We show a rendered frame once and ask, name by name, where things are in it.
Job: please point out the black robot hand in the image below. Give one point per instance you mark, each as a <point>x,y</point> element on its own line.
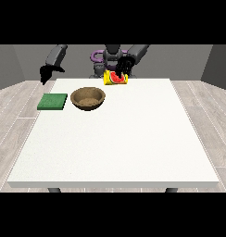
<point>123,66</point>
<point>46,71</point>

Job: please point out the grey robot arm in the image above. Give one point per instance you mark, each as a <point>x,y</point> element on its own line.
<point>137,52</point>
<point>55,55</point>

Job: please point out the yellow cup with melon print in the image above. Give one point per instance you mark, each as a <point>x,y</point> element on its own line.
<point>115,78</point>

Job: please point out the green square pad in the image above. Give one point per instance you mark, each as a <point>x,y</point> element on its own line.
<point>52,101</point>

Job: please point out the brown wooden bowl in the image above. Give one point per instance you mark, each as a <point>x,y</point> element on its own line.
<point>87,98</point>

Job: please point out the grey robot trunk purple rings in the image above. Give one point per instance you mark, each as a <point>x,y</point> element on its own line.
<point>109,60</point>

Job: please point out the dark table leg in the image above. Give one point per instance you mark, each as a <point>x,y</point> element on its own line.
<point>171,189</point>
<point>54,189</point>

